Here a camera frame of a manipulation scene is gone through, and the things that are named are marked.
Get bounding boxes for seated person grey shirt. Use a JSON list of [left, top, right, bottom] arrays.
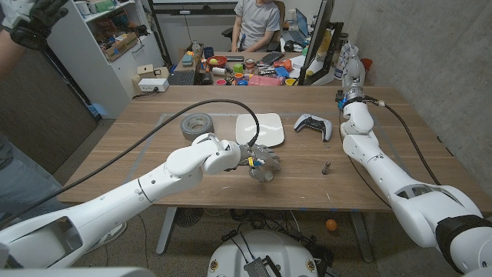
[[230, 0, 281, 53]]

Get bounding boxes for red bowl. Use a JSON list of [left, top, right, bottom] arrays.
[[206, 55, 228, 69]]

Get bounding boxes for black computer monitor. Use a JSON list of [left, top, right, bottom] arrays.
[[298, 0, 345, 86]]

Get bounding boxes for bare person forearm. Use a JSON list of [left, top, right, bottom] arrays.
[[0, 28, 26, 80]]

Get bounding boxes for open cardboard box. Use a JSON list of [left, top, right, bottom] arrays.
[[102, 32, 139, 62]]

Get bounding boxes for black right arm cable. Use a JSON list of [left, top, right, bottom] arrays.
[[363, 95, 443, 186]]

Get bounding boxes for standing person in jeans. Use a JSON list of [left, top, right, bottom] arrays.
[[0, 134, 78, 232]]

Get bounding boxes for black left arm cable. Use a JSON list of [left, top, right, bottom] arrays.
[[0, 98, 261, 228]]

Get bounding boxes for grey table leg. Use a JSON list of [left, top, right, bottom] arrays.
[[349, 211, 374, 263], [155, 207, 178, 255]]

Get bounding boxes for white grey sneaker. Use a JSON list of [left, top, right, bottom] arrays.
[[86, 222, 128, 253]]

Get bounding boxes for cluttered wooden desk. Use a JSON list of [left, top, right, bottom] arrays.
[[172, 49, 374, 88]]

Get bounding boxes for white shelf unit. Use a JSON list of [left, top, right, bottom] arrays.
[[45, 0, 166, 119]]

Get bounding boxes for open laptop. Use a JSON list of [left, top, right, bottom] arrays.
[[288, 8, 311, 43]]

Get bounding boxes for white square plate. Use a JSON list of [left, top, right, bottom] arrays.
[[234, 112, 286, 149]]

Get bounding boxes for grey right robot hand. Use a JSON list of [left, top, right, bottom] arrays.
[[337, 41, 367, 103]]

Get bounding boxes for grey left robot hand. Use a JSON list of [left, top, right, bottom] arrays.
[[238, 144, 281, 183]]

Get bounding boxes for white black game controller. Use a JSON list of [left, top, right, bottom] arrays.
[[293, 113, 334, 142]]

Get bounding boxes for brown office chair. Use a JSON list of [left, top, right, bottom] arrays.
[[221, 0, 288, 53]]

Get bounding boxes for black white gloved hand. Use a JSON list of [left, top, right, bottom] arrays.
[[0, 0, 69, 50]]

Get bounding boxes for pink box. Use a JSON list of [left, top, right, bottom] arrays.
[[248, 75, 284, 87]]

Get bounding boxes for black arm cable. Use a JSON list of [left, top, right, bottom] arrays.
[[363, 95, 443, 186], [0, 98, 261, 228]]

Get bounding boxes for black keyboard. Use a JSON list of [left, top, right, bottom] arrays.
[[168, 69, 197, 86], [258, 51, 286, 66]]

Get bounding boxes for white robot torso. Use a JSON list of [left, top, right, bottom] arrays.
[[206, 229, 320, 277]]

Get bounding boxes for white power box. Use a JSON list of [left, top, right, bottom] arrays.
[[137, 78, 170, 93]]

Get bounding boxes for small cardboard box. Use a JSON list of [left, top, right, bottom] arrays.
[[137, 64, 157, 80]]

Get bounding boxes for grey tape roll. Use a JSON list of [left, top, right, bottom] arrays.
[[179, 112, 215, 142]]

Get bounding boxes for dark brown cabinet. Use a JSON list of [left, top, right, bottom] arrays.
[[0, 49, 99, 174]]

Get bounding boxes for black floor cable bundle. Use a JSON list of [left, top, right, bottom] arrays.
[[221, 209, 331, 270]]

